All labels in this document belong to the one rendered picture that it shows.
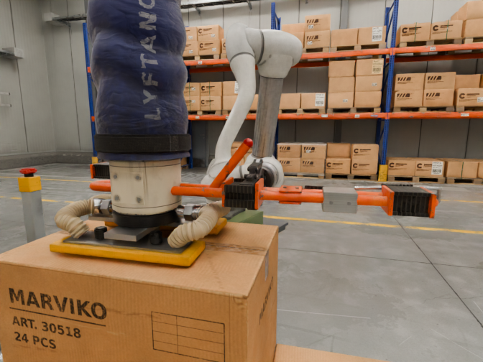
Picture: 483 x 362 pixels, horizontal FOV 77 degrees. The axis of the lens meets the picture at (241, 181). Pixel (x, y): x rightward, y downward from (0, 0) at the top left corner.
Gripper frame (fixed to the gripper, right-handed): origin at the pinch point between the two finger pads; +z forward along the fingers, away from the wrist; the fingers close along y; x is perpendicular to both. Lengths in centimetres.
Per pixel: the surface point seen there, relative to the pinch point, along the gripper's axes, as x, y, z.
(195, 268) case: 8.7, 13.8, 13.1
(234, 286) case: -1.1, 13.8, 18.6
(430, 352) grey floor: -84, 108, -100
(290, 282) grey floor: -3, 108, -162
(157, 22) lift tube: 17.9, -36.4, 6.8
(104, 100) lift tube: 29.2, -20.8, 10.3
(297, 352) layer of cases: -12, 54, -17
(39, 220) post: 117, 31, -52
